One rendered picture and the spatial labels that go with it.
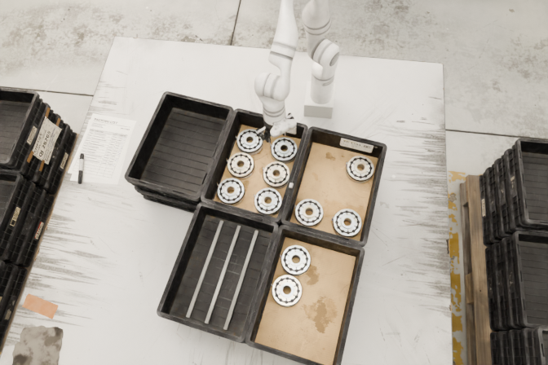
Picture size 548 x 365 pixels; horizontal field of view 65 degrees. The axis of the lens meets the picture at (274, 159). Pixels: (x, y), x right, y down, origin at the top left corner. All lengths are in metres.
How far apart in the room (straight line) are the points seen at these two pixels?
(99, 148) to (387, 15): 2.17
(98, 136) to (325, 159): 1.01
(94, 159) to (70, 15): 1.80
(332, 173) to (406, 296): 0.53
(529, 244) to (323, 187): 1.07
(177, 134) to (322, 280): 0.81
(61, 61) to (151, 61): 1.27
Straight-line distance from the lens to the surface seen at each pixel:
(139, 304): 1.77
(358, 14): 3.27
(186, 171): 1.72
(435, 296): 1.76
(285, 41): 1.24
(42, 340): 1.89
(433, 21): 3.33
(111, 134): 2.05
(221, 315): 1.56
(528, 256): 2.30
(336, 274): 1.57
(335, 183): 1.66
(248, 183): 1.66
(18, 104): 2.63
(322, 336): 1.54
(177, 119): 1.84
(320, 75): 1.67
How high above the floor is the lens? 2.37
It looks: 66 degrees down
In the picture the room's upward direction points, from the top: 5 degrees counter-clockwise
